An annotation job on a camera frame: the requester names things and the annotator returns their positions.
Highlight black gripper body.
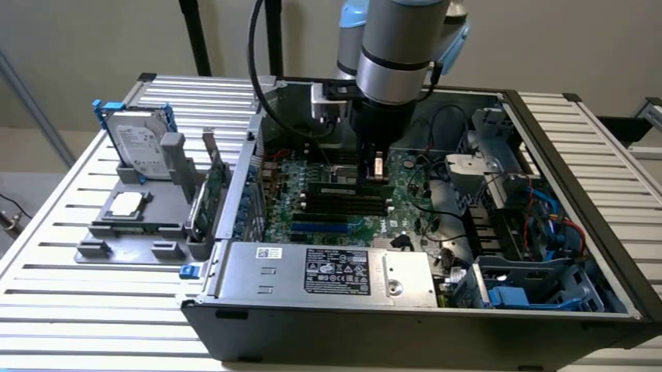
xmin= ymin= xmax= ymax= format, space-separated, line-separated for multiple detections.
xmin=350 ymin=98 xmax=416 ymax=150

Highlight green RAM stick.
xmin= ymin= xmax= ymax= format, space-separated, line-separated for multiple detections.
xmin=307 ymin=181 xmax=364 ymax=196

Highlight black RAM slots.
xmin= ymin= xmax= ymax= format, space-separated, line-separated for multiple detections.
xmin=300 ymin=191 xmax=390 ymax=217

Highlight blue expansion slot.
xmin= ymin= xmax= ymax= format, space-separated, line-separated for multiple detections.
xmin=291 ymin=222 xmax=352 ymax=234

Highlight green Dell motherboard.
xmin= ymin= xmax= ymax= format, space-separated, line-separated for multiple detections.
xmin=256 ymin=146 xmax=447 ymax=250

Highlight grey metal disk bay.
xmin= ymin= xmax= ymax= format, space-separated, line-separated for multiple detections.
xmin=443 ymin=107 xmax=545 ymax=210

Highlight black stand pole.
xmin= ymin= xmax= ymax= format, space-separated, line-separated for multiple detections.
xmin=178 ymin=0 xmax=214 ymax=78
xmin=262 ymin=0 xmax=284 ymax=78

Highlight green graphics card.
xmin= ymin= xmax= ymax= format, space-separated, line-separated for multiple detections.
xmin=186 ymin=126 xmax=232 ymax=242

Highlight silver power supply unit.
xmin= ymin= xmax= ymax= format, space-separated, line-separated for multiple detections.
xmin=212 ymin=241 xmax=447 ymax=310

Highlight grey disk bay blue latch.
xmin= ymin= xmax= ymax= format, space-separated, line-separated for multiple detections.
xmin=471 ymin=254 xmax=607 ymax=312

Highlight black open PC case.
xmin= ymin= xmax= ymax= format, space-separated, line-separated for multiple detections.
xmin=175 ymin=75 xmax=662 ymax=363

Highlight white-topped CPU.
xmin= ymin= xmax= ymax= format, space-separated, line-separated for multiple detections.
xmin=109 ymin=192 xmax=144 ymax=216

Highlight grey parts rack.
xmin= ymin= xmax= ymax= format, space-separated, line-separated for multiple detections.
xmin=73 ymin=131 xmax=232 ymax=267

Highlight black looped wire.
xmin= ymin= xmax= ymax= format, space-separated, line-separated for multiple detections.
xmin=416 ymin=104 xmax=472 ymax=156

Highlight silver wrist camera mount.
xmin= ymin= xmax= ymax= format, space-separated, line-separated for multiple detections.
xmin=310 ymin=82 xmax=359 ymax=126

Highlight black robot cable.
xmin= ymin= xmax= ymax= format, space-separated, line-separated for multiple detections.
xmin=246 ymin=0 xmax=358 ymax=141

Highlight blue SATA wire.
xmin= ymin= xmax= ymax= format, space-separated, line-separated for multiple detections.
xmin=522 ymin=184 xmax=570 ymax=249

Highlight red SATA wire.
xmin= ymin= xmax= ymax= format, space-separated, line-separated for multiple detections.
xmin=561 ymin=217 xmax=587 ymax=257

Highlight hard disk in blue bracket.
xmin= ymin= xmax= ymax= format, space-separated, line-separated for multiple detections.
xmin=91 ymin=99 xmax=180 ymax=181

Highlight aluminium frame profile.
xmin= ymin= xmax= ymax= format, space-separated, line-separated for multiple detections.
xmin=626 ymin=98 xmax=662 ymax=160

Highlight grey metal frame leg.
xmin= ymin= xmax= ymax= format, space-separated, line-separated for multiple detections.
xmin=0 ymin=49 xmax=76 ymax=169

